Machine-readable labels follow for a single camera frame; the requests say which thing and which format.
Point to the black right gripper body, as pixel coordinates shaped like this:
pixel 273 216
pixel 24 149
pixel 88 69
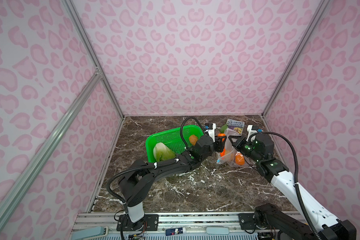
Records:
pixel 248 148

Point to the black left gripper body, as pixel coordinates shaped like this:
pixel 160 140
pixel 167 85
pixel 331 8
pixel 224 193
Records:
pixel 217 146

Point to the brown sweet potato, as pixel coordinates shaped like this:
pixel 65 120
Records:
pixel 193 139

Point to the orange carrot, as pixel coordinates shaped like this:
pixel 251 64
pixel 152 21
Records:
pixel 222 136

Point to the orange toy pumpkin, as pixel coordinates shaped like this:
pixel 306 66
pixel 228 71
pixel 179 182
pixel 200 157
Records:
pixel 239 159

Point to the clear zip top bag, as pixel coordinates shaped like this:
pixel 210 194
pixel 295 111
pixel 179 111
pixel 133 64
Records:
pixel 229 157

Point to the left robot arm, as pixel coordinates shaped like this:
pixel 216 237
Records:
pixel 132 186

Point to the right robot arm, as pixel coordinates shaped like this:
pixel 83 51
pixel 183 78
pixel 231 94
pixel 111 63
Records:
pixel 320 223

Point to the green plastic perforated basket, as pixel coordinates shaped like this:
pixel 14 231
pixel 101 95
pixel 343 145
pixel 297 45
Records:
pixel 172 139

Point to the green cabbage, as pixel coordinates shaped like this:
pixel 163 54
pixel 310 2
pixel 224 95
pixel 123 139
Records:
pixel 162 153

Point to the grey oval pad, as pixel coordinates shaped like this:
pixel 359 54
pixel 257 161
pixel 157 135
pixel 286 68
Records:
pixel 217 231

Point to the grey teal device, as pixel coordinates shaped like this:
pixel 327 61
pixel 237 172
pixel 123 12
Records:
pixel 91 233

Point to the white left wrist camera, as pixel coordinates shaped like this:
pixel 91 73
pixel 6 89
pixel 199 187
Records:
pixel 210 130

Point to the aluminium mounting rail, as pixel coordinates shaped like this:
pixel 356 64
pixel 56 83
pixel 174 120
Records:
pixel 240 224

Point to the right aluminium corner post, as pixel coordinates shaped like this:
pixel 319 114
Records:
pixel 314 23

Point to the aluminium corner frame post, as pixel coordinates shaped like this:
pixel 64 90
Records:
pixel 79 27

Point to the aluminium diagonal frame bar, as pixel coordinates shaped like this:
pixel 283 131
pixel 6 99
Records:
pixel 18 191

